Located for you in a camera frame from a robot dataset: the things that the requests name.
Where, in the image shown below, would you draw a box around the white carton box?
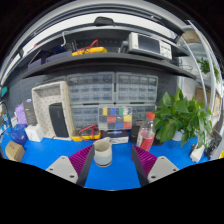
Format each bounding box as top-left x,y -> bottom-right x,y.
24,123 -> 44,143

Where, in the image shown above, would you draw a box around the blue carton box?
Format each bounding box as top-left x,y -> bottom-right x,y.
9,123 -> 29,146

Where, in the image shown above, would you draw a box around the potted green plant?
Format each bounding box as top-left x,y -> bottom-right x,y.
153,88 -> 214,148

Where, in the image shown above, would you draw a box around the clear organiser box coloured parts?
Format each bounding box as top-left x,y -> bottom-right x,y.
97,105 -> 134,132

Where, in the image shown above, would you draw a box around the beige ceramic cup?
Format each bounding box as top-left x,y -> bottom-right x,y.
93,136 -> 114,168

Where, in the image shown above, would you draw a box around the dark grey flat box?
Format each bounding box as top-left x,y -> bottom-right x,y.
22,98 -> 38,127

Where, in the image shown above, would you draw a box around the white pegboard tray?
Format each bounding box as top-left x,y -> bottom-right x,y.
31,80 -> 75,141

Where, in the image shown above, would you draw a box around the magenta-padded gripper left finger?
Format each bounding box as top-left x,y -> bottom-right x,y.
45,144 -> 96,188

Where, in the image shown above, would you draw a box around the black rectangular speaker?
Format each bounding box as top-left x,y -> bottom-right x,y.
48,102 -> 70,138

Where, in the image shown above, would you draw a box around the clear red-capped drink bottle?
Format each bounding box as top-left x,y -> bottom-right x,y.
136,112 -> 157,153

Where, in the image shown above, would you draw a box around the brown cardboard box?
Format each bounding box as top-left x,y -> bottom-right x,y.
4,140 -> 26,163

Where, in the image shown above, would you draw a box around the small white adapter block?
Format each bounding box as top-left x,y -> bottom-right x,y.
189,144 -> 205,164

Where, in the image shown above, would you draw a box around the white metal shelf rack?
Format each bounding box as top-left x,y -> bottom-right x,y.
179,19 -> 224,134

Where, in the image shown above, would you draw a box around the purple plastic bag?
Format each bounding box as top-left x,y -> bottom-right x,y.
14,102 -> 29,127

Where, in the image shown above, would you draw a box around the black flat case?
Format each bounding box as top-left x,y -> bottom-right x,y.
129,119 -> 145,145

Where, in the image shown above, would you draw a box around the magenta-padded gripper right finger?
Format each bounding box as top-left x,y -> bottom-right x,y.
130,144 -> 180,187

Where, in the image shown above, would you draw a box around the black and white carton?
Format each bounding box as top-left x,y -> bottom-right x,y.
101,129 -> 130,145

